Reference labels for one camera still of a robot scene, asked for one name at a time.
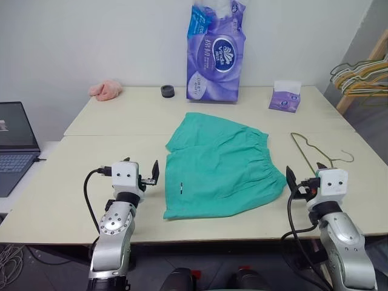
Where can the dark grey laptop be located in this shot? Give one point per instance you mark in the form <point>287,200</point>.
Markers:
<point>15,136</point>

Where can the black laptop plug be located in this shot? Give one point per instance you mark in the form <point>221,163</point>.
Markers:
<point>41,159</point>

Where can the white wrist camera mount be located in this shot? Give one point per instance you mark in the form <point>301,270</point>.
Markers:
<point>333,185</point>
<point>124,179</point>

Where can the green shorts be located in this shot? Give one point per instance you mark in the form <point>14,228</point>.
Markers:
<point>218,169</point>

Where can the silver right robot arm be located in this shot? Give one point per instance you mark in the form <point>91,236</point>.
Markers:
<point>342,242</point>

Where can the large purple tissue pack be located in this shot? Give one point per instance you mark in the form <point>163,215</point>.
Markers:
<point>215,60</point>

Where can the small purple tissue pack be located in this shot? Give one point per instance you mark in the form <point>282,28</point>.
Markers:
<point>285,100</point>

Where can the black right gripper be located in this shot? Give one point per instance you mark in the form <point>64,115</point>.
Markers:
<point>309,189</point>

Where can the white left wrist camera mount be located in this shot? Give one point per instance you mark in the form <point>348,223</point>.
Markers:
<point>124,179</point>

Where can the wooden rack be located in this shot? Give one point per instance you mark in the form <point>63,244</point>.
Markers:
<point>376,48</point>

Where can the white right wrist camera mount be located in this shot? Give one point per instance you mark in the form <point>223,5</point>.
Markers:
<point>333,185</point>

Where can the black round cap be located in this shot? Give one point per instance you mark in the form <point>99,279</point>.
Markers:
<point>168,91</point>

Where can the dark rounded shape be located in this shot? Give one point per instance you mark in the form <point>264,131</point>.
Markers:
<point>179,280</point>
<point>250,280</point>

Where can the pink cloth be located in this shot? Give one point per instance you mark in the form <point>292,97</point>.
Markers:
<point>106,89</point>

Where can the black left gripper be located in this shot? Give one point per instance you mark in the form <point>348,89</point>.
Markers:
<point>148,182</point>

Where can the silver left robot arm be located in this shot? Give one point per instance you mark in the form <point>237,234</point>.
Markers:
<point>113,236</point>

